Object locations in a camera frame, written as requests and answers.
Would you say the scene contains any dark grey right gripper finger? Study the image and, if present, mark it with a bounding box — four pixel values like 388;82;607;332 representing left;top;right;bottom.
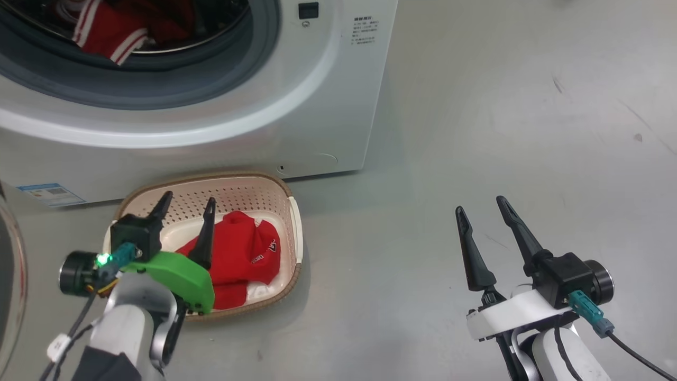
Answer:
455;206;506;305
496;196;553;276

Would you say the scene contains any white front-load washing machine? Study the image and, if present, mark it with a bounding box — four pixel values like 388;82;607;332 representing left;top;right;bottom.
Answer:
0;0;398;208

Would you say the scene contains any beige perforated laundry basket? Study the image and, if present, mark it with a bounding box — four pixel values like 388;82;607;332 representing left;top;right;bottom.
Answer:
103;171;304;322

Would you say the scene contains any blue energy label sticker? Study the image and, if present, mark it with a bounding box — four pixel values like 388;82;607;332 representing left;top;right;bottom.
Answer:
16;183;87;207

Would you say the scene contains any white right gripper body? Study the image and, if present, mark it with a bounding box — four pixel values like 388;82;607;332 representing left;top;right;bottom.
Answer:
466;288;577;342

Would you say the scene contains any grey rubber door gasket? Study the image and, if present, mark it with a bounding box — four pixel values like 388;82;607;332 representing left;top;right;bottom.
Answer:
0;0;281;111

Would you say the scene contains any red garment with white stripes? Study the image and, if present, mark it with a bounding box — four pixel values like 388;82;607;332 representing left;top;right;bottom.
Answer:
71;0;197;67

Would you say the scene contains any small printed text sticker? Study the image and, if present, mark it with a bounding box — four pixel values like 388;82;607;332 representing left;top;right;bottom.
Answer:
353;16;378;46

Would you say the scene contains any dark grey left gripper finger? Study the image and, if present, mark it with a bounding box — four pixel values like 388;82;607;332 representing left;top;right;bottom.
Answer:
150;190;173;223
188;197;216;270

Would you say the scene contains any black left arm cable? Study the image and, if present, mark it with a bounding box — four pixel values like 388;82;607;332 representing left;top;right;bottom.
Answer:
40;288;109;381

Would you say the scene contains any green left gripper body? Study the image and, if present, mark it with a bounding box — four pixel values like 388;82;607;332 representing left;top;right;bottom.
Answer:
121;251;216;315

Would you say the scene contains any red shirt with small logo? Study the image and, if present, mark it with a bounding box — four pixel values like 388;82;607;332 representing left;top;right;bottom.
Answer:
175;211;282;311

